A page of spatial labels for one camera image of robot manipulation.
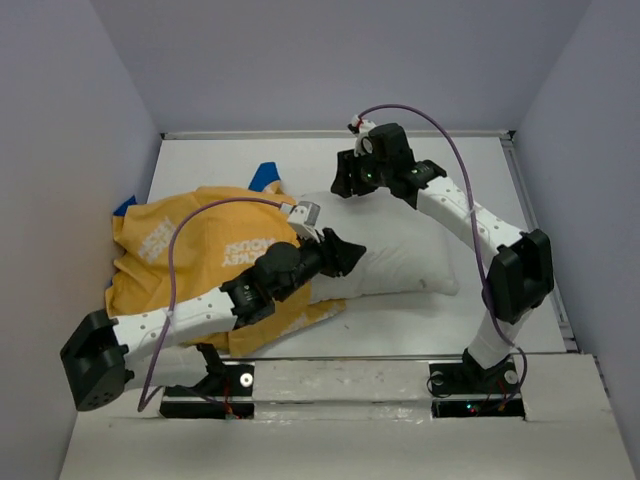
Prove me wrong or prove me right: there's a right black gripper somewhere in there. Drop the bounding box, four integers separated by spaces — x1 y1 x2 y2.
329 146 391 200

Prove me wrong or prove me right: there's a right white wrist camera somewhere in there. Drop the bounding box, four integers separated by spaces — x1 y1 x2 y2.
347 115 376 156

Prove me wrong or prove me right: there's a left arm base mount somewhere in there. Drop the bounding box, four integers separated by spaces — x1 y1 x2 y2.
159 344 255 420

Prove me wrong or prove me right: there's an aluminium frame rail back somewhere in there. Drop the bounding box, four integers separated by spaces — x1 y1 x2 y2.
161 130 515 140

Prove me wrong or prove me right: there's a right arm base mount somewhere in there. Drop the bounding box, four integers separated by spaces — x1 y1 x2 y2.
425 352 525 419

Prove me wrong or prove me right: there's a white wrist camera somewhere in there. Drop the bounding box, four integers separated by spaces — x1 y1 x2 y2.
280 201 321 242
347 115 376 156

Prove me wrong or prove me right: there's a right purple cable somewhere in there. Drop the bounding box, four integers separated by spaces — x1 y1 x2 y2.
357 103 527 401

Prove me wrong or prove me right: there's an aluminium frame rail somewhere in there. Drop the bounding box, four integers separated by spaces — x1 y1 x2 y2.
500 136 580 353
161 130 515 140

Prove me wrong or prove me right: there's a white pillow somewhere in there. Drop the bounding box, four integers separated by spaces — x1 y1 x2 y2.
297 190 459 304

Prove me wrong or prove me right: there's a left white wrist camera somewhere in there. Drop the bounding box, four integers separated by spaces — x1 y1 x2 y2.
280 201 321 242

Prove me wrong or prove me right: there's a purple cable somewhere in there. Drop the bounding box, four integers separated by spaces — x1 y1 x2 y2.
357 103 527 401
137 197 289 412

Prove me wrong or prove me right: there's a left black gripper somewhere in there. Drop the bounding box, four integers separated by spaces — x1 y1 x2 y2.
273 228 367 304

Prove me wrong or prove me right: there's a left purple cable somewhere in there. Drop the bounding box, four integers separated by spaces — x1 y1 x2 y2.
137 197 289 412

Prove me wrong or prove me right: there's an aluminium frame rail right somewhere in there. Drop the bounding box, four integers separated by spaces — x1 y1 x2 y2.
500 136 580 353

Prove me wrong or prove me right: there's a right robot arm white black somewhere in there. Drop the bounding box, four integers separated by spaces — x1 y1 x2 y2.
331 117 554 392

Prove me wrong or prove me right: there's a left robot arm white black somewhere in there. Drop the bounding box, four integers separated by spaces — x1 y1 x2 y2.
60 228 366 412

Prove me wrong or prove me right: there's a yellow blue pillowcase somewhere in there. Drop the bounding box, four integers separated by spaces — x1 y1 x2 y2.
103 160 349 357

